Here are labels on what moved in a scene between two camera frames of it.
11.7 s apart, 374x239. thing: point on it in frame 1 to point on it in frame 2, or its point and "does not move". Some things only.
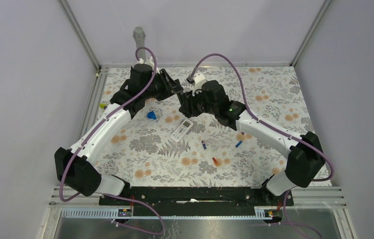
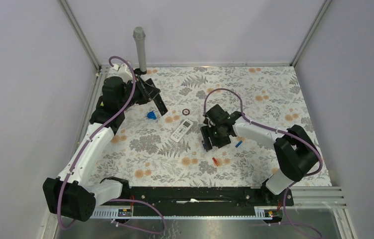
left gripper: (171, 87) to (145, 97)
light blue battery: (237, 145) does not move
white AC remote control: (182, 130) does not move
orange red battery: (215, 161) does not move
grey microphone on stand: (139, 35) does not move
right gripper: (188, 106) to (206, 131)
